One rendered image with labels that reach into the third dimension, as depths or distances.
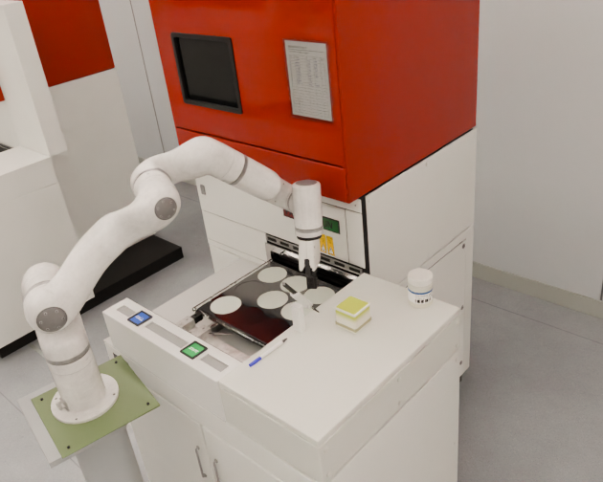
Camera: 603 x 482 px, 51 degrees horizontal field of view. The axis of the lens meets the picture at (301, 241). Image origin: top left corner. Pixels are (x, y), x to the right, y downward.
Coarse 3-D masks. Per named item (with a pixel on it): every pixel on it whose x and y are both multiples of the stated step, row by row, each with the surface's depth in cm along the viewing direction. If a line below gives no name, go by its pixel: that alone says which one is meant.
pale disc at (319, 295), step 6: (318, 288) 207; (324, 288) 207; (306, 294) 205; (312, 294) 205; (318, 294) 204; (324, 294) 204; (330, 294) 204; (312, 300) 201; (318, 300) 201; (324, 300) 201
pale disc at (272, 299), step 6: (264, 294) 208; (270, 294) 207; (276, 294) 207; (282, 294) 207; (258, 300) 205; (264, 300) 204; (270, 300) 204; (276, 300) 204; (282, 300) 203; (264, 306) 202; (270, 306) 201; (276, 306) 201
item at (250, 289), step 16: (256, 272) 220; (288, 272) 218; (240, 288) 212; (256, 288) 211; (272, 288) 210; (336, 288) 206; (208, 304) 206; (256, 304) 203; (320, 304) 199; (224, 320) 197; (240, 320) 196; (256, 320) 195; (272, 320) 194; (288, 320) 193; (256, 336) 188; (272, 336) 188
